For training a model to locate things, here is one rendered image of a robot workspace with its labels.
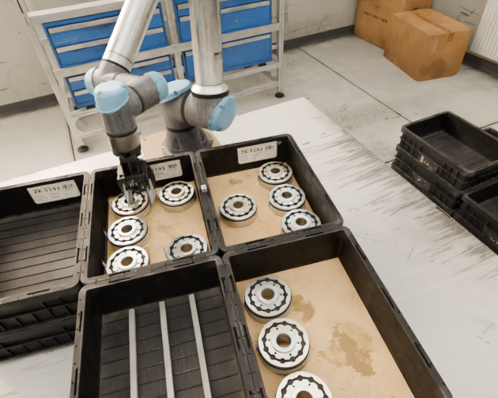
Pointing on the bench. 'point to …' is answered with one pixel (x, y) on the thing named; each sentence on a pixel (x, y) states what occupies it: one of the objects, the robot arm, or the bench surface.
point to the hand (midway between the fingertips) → (142, 200)
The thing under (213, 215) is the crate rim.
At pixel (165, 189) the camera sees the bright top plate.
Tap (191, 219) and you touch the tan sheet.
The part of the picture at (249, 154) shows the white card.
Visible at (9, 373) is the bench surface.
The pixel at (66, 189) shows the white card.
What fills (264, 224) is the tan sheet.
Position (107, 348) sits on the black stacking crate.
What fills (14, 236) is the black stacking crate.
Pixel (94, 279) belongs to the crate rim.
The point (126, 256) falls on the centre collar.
